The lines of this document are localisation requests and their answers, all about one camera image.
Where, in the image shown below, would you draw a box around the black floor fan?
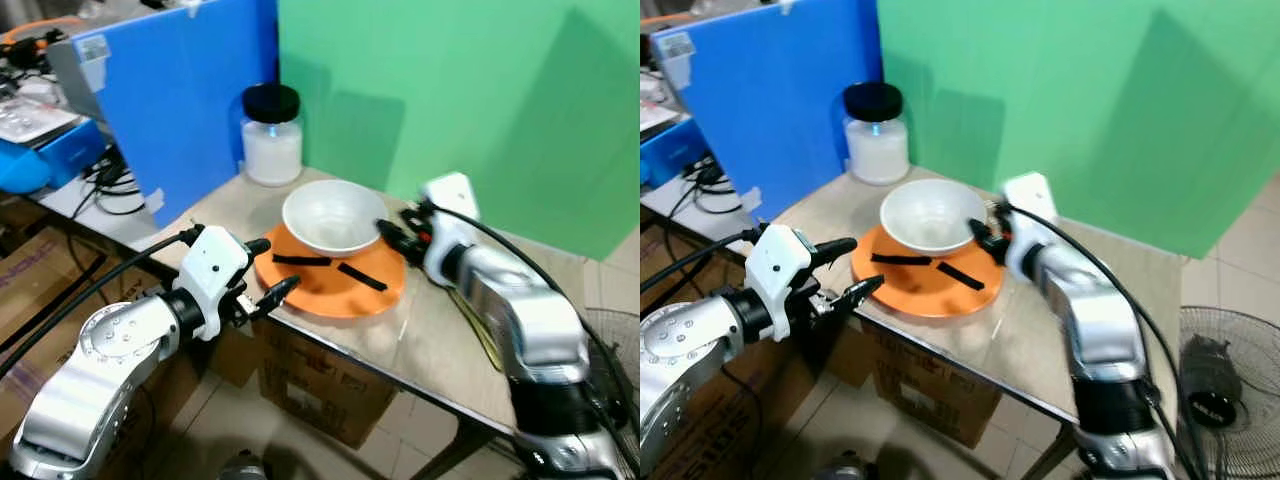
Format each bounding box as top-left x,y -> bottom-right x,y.
578,306 -> 641,480
1176,304 -> 1280,480

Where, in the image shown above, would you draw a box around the dark table leg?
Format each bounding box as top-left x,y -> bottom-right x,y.
1018,424 -> 1079,480
428,418 -> 495,480

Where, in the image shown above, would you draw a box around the glass jar with black lid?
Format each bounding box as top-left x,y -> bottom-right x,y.
842,81 -> 912,188
240,83 -> 305,189

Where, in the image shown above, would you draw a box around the orange round plate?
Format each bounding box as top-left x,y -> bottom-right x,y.
851,224 -> 1005,320
253,222 -> 409,320

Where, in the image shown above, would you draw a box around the green board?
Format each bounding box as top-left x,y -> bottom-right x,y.
876,0 -> 1280,261
276,0 -> 641,263

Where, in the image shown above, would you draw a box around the clear plastic tray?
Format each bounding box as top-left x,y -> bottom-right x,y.
0,92 -> 83,144

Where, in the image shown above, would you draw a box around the white ceramic bowl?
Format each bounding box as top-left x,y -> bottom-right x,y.
282,179 -> 390,259
879,178 -> 990,257

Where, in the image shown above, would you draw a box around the brown cardboard box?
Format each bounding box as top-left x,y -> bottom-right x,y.
872,330 -> 1003,451
212,316 -> 398,451

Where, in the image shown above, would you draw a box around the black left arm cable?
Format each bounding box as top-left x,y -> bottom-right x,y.
0,226 -> 205,379
640,226 -> 765,297

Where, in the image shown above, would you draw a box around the blue board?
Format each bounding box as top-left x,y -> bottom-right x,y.
652,0 -> 882,229
72,0 -> 280,228

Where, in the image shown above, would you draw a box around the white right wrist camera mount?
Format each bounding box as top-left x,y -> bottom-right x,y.
1000,171 -> 1061,251
417,172 -> 483,251

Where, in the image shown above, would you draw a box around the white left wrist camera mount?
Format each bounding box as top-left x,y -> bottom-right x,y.
180,225 -> 252,339
745,224 -> 819,339

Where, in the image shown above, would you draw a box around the blue plastic box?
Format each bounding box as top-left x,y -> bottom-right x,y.
640,117 -> 713,189
0,117 -> 109,195

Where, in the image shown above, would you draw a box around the orange cable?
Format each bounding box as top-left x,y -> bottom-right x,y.
0,14 -> 85,51

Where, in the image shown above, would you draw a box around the black tangled cables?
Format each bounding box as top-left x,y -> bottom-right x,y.
82,148 -> 149,218
686,152 -> 749,213

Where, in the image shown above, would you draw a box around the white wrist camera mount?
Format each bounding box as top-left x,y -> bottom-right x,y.
1000,171 -> 1061,251
417,172 -> 483,251
180,225 -> 252,339
745,224 -> 819,339

